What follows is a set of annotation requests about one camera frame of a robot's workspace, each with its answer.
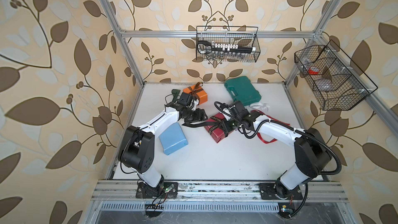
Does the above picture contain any red ribbon bow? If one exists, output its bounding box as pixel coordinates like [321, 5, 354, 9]
[251, 111, 294, 147]

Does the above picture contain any black printed ribbon bow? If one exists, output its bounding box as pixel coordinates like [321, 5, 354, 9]
[183, 116, 234, 137]

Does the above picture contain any white ribbon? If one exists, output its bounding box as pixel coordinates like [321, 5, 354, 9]
[246, 102, 270, 113]

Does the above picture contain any dark red gift box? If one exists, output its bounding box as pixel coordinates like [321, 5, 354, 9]
[204, 113, 234, 143]

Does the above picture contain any blue gift box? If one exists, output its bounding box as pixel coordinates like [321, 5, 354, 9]
[159, 122, 188, 156]

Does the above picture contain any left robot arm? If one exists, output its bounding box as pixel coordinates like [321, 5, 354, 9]
[117, 92, 207, 188]

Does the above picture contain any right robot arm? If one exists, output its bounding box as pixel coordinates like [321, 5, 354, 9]
[214, 101, 342, 191]

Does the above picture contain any orange gift box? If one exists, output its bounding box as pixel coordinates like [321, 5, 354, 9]
[183, 82, 208, 105]

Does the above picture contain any brown ribbon bow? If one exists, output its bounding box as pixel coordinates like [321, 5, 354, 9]
[183, 82, 203, 99]

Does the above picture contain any green plastic tool case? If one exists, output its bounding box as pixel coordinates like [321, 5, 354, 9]
[224, 76, 262, 106]

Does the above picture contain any red object in basket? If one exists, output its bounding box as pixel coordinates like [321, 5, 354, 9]
[308, 66, 320, 75]

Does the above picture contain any socket set rail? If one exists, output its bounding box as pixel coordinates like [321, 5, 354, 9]
[197, 40, 257, 55]

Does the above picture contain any black wire basket back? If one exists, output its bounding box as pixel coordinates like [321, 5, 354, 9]
[195, 25, 261, 63]

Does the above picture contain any black wire basket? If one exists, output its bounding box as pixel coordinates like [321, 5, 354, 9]
[294, 39, 378, 111]
[195, 25, 261, 63]

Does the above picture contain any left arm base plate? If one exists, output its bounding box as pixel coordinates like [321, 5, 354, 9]
[136, 181, 178, 199]

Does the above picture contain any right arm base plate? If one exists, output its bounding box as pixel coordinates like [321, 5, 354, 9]
[259, 182, 303, 201]

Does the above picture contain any black wire basket right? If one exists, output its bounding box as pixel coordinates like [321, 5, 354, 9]
[294, 39, 378, 111]

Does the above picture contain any black corrugated cable conduit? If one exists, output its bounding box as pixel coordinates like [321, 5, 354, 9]
[214, 101, 342, 218]

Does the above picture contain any aluminium front rail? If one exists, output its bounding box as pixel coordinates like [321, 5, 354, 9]
[92, 180, 349, 203]

